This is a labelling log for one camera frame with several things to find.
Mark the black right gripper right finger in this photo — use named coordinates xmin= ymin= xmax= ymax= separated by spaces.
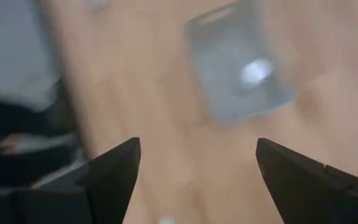
xmin=255 ymin=138 xmax=358 ymax=224

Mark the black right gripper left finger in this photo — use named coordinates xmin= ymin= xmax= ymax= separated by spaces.
xmin=39 ymin=137 xmax=142 ymax=224

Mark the grey plastic basket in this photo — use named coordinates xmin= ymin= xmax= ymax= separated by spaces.
xmin=183 ymin=0 xmax=298 ymax=126

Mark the person's hand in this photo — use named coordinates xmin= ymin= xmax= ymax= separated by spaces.
xmin=0 ymin=133 xmax=28 ymax=156

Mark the person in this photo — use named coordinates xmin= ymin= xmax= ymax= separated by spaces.
xmin=0 ymin=70 xmax=87 ymax=189

